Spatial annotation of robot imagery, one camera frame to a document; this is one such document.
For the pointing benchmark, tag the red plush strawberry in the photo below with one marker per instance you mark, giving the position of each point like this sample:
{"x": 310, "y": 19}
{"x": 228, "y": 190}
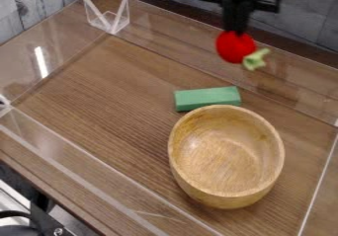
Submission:
{"x": 238, "y": 49}

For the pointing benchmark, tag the green foam block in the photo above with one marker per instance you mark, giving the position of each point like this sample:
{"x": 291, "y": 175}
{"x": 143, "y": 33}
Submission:
{"x": 192, "y": 99}

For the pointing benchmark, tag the wooden bowl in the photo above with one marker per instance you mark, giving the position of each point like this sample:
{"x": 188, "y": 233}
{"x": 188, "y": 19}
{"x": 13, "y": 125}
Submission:
{"x": 226, "y": 156}

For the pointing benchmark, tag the clear acrylic tray enclosure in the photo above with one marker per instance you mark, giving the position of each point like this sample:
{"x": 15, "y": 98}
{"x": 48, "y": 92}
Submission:
{"x": 86, "y": 128}

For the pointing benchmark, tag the black metal table bracket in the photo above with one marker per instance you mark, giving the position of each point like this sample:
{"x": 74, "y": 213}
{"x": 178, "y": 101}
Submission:
{"x": 45, "y": 224}

